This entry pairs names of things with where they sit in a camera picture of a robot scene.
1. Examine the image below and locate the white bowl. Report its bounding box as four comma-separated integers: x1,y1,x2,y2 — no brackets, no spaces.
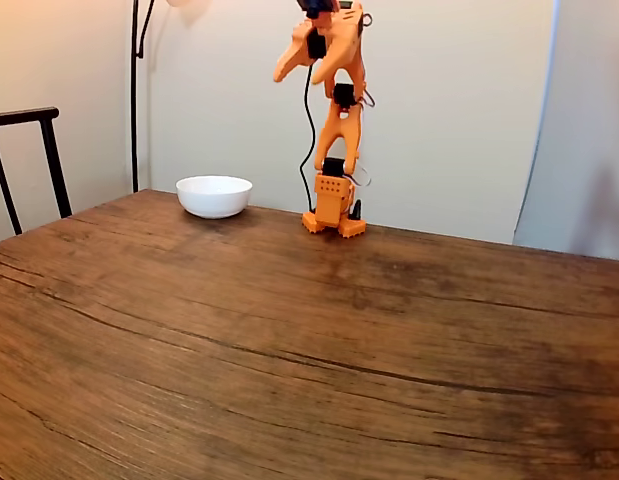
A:
175,174,254,220

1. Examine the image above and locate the black floor lamp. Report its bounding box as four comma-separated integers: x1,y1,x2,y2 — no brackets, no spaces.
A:
130,0,213,194

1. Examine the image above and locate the dark wooden chair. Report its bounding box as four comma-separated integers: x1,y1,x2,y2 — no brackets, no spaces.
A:
0,106,74,236

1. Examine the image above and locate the gripper camera on orange plate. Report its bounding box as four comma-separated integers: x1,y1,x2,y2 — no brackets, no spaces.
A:
295,0,341,21

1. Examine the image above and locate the black cable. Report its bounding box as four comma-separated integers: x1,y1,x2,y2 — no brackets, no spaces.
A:
298,58,320,210

